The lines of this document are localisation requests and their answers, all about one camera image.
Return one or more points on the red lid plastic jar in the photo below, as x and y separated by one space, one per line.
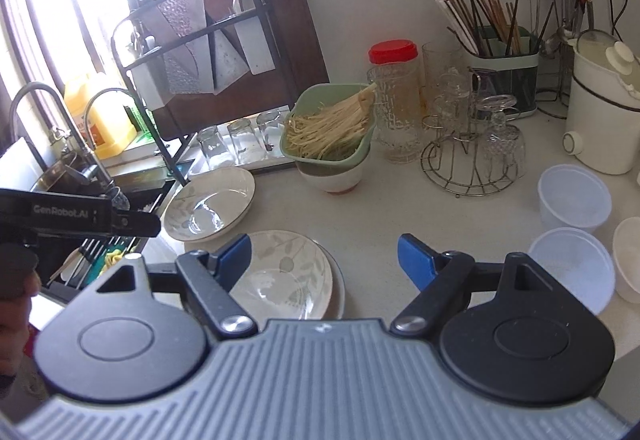
393 54

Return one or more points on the pale noodles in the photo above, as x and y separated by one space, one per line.
325 122

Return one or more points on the bundle of chopsticks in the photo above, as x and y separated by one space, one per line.
480 20

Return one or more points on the grey rimmed plate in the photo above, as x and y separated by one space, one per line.
339 290

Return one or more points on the metal drain tray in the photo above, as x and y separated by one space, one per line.
270 164

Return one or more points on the yellow detergent bottle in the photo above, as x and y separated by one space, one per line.
97 115

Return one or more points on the red-lid plastic jar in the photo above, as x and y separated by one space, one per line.
397 120

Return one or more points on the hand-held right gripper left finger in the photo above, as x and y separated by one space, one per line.
235 254

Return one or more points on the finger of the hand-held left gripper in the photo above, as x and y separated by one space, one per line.
137 224

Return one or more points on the green chopstick holder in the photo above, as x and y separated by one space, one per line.
507 75

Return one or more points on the person's left hand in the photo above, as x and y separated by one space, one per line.
14 315

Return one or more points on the steel kitchen sink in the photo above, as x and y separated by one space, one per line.
150 192

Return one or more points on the black knife rack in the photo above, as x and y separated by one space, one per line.
150 60

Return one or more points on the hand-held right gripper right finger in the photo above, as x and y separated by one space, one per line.
414 259

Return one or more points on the white and green ceramic bowl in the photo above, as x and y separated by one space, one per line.
332 177

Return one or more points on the green plastic colander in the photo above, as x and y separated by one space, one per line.
300 159

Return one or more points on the clear textured drinking glass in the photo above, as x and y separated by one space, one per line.
502 140
452 100

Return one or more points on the dark brown cutting board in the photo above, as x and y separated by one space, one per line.
295 45

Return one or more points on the white electric cooking pot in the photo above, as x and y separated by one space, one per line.
600 120

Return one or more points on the curved metal faucet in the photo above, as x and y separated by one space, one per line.
30 92

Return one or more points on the tall clear glass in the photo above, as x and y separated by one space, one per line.
440 65

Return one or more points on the leaf pattern ceramic plate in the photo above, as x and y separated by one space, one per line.
210 205
280 270

